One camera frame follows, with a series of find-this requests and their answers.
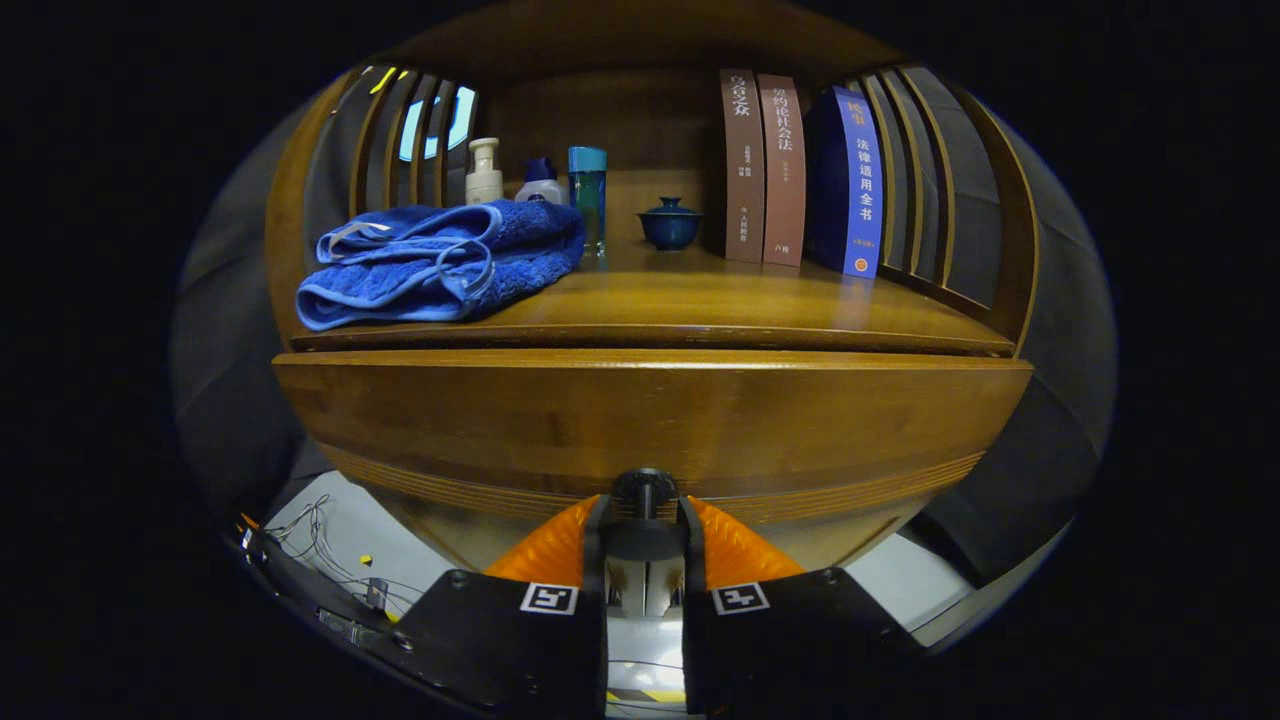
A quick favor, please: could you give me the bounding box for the dark brown book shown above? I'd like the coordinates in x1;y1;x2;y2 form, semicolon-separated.
719;68;767;264

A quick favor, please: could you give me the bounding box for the cream pump bottle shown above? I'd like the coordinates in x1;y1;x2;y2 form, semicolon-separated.
465;137;505;207

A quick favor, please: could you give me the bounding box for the wooden countertop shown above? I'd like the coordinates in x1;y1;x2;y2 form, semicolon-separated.
290;165;1016;358

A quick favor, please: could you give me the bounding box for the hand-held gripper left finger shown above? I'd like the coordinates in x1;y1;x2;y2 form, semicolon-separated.
392;493;613;719

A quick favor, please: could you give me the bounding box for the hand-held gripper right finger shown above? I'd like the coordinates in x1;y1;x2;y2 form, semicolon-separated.
678;495;926;717

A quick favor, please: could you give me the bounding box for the folded blue towel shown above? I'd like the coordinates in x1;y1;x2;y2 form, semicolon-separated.
296;199;587;332

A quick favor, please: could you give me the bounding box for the wooden cabinet door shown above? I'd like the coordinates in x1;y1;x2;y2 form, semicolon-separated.
375;483;601;576
745;505;916;573

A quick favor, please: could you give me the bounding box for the wooden cabinet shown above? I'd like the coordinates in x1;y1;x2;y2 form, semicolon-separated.
262;0;1041;576

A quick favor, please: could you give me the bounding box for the blue lidded teacup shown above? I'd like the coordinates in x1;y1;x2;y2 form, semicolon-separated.
637;196;704;251

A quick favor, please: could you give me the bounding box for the wooden drawer with black knob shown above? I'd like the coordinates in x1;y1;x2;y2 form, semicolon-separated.
272;348;1034;573

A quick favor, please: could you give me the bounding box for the white bottle with blue cap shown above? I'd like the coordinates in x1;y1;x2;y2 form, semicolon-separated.
514;156;566;205

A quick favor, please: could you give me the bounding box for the reddish brown book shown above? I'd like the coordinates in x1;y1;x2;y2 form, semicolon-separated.
756;73;807;268

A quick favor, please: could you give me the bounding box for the blue book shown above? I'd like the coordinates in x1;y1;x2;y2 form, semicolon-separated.
806;85;885;279

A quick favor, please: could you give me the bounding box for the clear teal bottle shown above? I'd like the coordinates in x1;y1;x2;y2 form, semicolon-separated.
568;146;609;258

